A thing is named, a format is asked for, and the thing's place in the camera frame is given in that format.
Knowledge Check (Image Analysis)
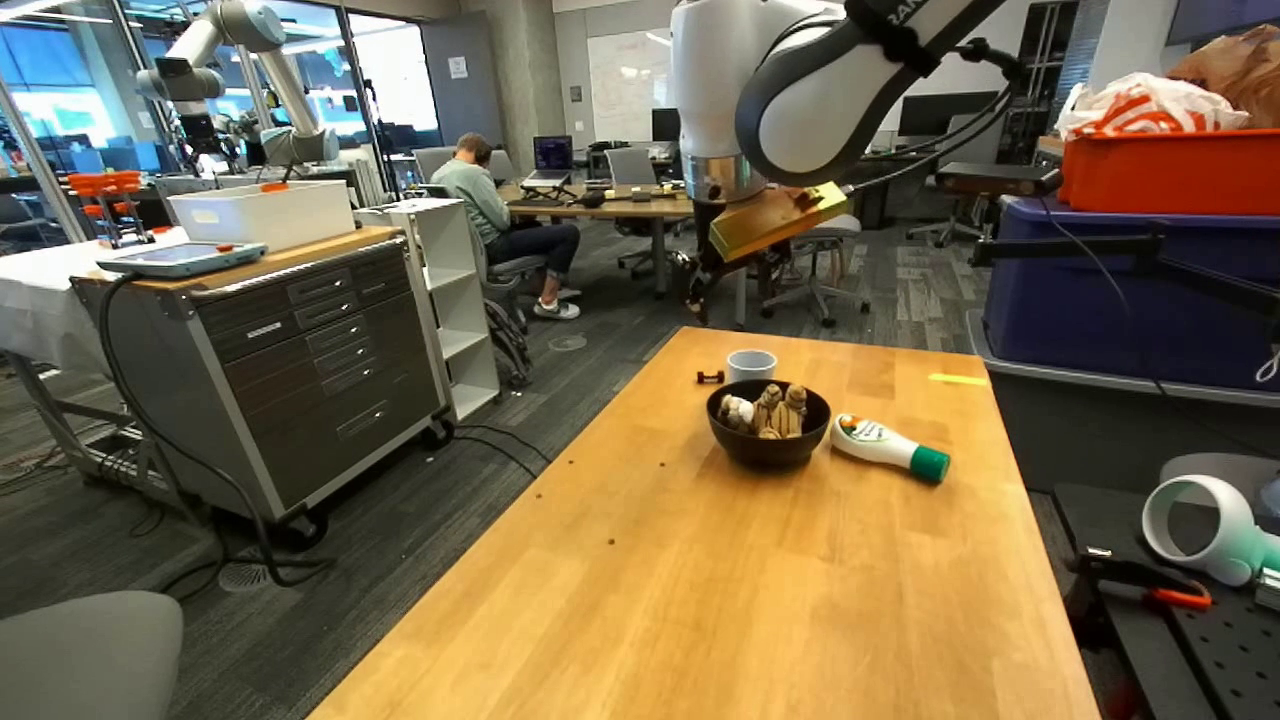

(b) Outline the person in green sweatshirt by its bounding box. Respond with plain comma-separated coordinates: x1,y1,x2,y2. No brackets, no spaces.
427,128,588,323

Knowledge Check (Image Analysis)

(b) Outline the grey fabric office chair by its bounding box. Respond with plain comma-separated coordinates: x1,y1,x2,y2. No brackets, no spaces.
0,589,187,720

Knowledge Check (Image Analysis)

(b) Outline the brown paper bag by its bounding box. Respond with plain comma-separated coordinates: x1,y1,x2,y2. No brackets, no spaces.
1173,25,1280,132

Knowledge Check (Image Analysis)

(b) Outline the white and orange bag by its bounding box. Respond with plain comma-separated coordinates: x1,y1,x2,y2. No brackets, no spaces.
1055,71,1252,146

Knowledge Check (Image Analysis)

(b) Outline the white shelf unit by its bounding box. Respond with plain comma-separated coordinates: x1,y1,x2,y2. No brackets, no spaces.
385,196,506,425

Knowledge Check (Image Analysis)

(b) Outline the white box on cabinet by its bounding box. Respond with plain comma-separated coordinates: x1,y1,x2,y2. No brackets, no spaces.
165,175,361,256

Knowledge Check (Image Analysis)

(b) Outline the wall whiteboard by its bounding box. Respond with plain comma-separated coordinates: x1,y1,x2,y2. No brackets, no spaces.
585,25,676,146

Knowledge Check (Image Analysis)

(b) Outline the orange plastic bin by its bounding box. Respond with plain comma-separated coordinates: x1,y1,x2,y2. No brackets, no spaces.
1055,124,1280,219

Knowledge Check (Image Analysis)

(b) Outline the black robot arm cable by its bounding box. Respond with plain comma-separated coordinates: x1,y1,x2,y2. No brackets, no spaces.
732,0,1038,191

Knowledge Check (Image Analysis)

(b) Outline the grey plastic bin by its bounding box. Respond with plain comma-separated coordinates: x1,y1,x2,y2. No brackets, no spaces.
984,356,1280,495

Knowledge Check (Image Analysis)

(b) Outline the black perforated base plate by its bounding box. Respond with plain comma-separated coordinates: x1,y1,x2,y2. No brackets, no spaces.
1051,482,1280,720

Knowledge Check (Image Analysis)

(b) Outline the white bottle with green cap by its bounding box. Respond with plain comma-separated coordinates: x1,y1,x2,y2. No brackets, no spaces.
827,411,957,490

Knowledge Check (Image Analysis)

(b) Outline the white covered table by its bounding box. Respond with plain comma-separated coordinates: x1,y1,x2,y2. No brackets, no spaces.
0,230,194,383

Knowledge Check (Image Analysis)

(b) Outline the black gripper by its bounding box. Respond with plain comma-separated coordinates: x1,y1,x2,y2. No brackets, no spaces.
680,196,735,329

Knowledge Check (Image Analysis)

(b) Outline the grey laptop on cabinet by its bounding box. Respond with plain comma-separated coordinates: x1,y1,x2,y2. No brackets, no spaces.
94,236,274,286

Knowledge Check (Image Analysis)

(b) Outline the long wooden office desk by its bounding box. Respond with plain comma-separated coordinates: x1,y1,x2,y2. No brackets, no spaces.
506,180,700,302

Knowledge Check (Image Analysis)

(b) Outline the grey swivel chair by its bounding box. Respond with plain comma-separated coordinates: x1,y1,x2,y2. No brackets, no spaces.
763,209,873,334

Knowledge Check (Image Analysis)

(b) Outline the striped tiger stuffed animal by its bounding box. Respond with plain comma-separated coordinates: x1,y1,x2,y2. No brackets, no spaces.
716,381,811,446

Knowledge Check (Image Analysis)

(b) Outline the black bowl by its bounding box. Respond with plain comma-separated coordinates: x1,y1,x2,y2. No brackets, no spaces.
706,376,837,471

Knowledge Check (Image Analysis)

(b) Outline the orange and black screwdriver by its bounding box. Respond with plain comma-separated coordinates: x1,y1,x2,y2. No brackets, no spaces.
1073,545,1217,615

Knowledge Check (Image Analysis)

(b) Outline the white and green ring device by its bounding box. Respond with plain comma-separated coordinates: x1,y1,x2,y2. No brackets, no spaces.
1135,471,1280,592

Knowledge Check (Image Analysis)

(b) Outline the blue plastic bin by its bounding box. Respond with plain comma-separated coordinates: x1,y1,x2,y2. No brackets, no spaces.
981,196,1280,395

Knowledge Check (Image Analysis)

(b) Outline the black cabinet power cable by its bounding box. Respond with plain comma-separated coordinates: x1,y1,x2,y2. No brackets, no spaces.
89,271,337,592

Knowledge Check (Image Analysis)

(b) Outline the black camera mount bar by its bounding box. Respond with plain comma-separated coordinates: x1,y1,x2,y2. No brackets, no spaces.
972,230,1280,323

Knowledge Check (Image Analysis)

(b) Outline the white cup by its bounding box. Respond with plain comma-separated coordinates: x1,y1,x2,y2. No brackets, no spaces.
723,349,782,389

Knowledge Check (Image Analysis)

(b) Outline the grey drawer tool cabinet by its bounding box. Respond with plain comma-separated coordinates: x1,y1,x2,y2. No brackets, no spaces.
68,219,455,527

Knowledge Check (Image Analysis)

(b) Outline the orange chair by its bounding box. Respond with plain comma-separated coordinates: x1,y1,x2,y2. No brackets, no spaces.
61,167,150,234

